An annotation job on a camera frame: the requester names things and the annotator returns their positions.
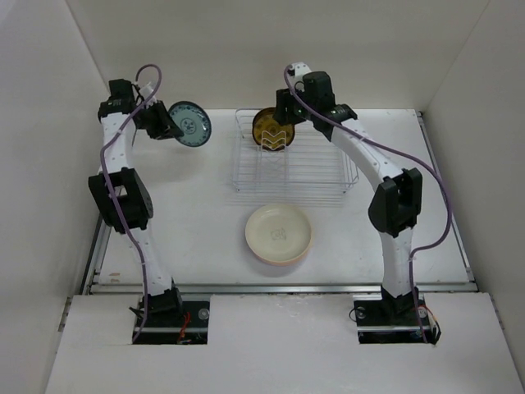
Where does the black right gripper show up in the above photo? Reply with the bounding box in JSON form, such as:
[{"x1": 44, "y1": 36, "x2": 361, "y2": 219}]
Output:
[{"x1": 272, "y1": 85, "x2": 316, "y2": 126}]

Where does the teal blue patterned plate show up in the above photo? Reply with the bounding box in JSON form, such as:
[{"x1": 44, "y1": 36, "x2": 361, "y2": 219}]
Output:
[{"x1": 168, "y1": 101, "x2": 212, "y2": 148}]

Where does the cream white plate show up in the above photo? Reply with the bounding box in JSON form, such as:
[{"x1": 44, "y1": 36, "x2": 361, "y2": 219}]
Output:
[{"x1": 244, "y1": 204, "x2": 313, "y2": 250}]

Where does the pink plate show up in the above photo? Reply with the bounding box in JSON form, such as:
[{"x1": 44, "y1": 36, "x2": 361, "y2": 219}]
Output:
[{"x1": 249, "y1": 244, "x2": 313, "y2": 267}]

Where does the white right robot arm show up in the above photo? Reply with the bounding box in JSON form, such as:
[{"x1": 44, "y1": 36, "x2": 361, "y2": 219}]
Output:
[{"x1": 274, "y1": 63, "x2": 422, "y2": 323}]

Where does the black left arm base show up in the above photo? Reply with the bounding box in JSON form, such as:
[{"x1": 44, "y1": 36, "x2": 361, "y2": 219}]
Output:
[{"x1": 129, "y1": 299, "x2": 211, "y2": 346}]

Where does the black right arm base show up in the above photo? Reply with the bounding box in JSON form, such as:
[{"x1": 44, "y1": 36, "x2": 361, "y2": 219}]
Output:
[{"x1": 349, "y1": 295, "x2": 442, "y2": 345}]

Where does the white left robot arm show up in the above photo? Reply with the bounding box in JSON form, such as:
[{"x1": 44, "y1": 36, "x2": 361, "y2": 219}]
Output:
[{"x1": 88, "y1": 79, "x2": 184, "y2": 326}]

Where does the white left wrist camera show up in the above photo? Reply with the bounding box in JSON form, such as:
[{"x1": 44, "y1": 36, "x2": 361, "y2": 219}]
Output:
[{"x1": 133, "y1": 81, "x2": 158, "y2": 101}]

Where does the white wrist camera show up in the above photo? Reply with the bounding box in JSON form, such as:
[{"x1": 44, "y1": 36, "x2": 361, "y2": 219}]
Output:
[
  {"x1": 133, "y1": 81, "x2": 158, "y2": 101},
  {"x1": 285, "y1": 62, "x2": 312, "y2": 84}
]

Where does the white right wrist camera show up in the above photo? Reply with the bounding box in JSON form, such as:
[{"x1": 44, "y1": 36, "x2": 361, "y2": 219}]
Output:
[{"x1": 285, "y1": 62, "x2": 312, "y2": 84}]

